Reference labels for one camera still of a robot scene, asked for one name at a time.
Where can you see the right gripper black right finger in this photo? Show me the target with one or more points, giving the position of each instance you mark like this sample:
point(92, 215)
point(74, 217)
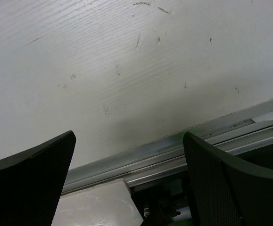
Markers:
point(228, 191)

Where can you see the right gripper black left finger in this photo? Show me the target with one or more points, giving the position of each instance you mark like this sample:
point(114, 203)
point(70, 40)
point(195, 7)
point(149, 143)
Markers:
point(31, 182)

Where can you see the aluminium table frame rail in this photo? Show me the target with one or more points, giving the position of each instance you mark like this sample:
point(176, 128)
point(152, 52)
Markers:
point(235, 133)

